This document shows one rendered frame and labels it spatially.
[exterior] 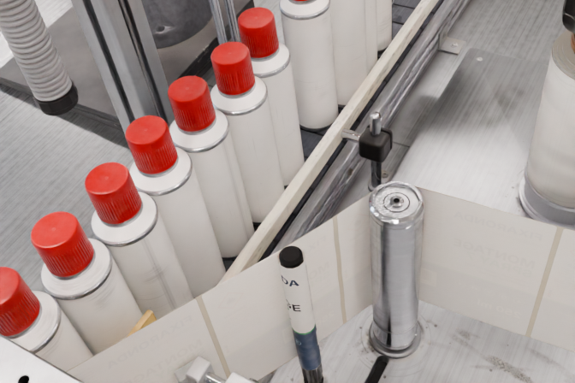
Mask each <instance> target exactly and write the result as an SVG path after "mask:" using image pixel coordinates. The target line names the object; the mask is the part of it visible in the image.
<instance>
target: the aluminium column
mask: <svg viewBox="0 0 575 383"><path fill-rule="evenodd" d="M123 1H124V3H125V6H126V9H127V13H128V16H129V19H130V22H131V25H132V28H133V32H134V35H135V37H136V40H137V44H138V46H139V51H140V54H141V57H142V60H143V63H144V66H145V71H146V74H147V77H148V80H149V83H150V86H151V91H152V94H153V97H154V99H155V102H156V105H157V109H158V112H159V114H160V117H161V118H162V119H164V120H165V121H166V122H167V125H168V128H170V126H171V124H172V122H173V121H174V120H175V116H174V113H173V110H172V108H171V104H170V101H169V97H168V89H169V86H168V83H167V80H166V78H165V75H164V71H163V67H162V64H161V62H160V59H159V55H158V53H157V48H156V45H155V42H154V39H153V37H152V34H151V29H150V26H149V23H148V20H147V18H146V15H145V10H144V7H143V4H142V2H141V0H123ZM71 2H72V4H73V6H74V10H75V12H76V14H77V16H78V19H79V21H80V24H81V27H82V29H83V32H84V34H85V36H86V40H87V42H88V44H89V46H90V49H91V51H92V54H93V57H94V59H95V61H96V63H97V65H98V69H99V72H100V73H101V76H102V78H103V81H104V84H105V86H106V89H107V91H108V93H109V95H110V99H111V102H112V103H113V106H114V108H115V111H116V114H117V116H118V119H119V121H120V123H121V125H122V129H123V131H124V133H125V132H126V130H127V127H128V126H129V125H130V124H131V123H132V122H133V121H135V120H136V119H138V118H140V117H143V116H147V115H155V116H157V111H156V110H155V107H154V104H153V102H152V99H151V94H150V92H149V89H148V86H147V84H146V82H145V77H144V75H143V72H142V69H141V66H140V64H139V59H138V57H137V54H136V52H135V49H134V47H133V42H132V39H131V37H130V34H129V31H128V29H127V25H126V22H125V20H124V17H123V14H122V10H121V7H120V4H119V2H118V0H71Z"/></svg>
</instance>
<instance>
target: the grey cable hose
mask: <svg viewBox="0 0 575 383"><path fill-rule="evenodd" d="M0 30H1V32H2V34H3V36H4V38H5V39H6V42H7V44H8V45H9V48H10V49H11V52H12V54H13V55H14V57H15V60H16V62H17V64H18V65H19V67H20V69H21V71H22V73H23V74H24V77H25V79H26V80H27V83H28V84H29V87H30V88H31V90H32V92H33V101H34V102H35V104H36V106H37V107H38V108H39V109H40V110H41V111H42V112H43V113H44V114H46V115H51V116H56V115H63V114H65V113H68V112H69V111H70V110H71V109H73V108H74V107H75V105H76V104H77V103H78V100H79V98H78V90H77V87H76V85H75V83H74V81H73V80H71V79H70V78H69V77H68V73H67V71H66V69H65V67H64V65H63V63H62V60H61V57H60V56H59V54H58V52H57V50H56V46H55V45H54V43H53V41H52V38H51V36H50V33H49V31H48V29H47V27H46V25H45V23H44V20H43V18H42V15H41V14H40V12H39V9H38V6H37V4H36V2H35V0H0Z"/></svg>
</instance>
